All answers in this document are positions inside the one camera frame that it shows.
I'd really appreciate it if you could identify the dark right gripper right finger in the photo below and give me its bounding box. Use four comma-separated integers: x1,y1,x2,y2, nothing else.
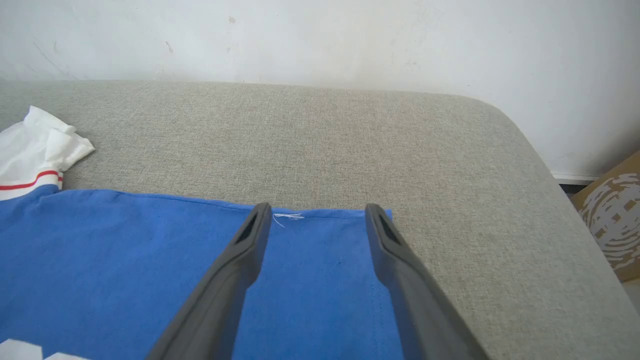
364,203,490,360

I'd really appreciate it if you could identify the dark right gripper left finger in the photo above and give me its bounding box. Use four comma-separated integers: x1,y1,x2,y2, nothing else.
145,202,273,360

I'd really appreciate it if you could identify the blue white basketball jersey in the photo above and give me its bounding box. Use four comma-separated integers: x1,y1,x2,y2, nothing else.
0,105,416,360

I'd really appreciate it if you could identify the grey fabric sofa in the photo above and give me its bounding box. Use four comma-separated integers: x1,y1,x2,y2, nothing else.
0,80,640,360

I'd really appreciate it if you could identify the brown printed cardboard box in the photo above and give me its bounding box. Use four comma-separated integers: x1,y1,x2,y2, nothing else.
569,150,640,284

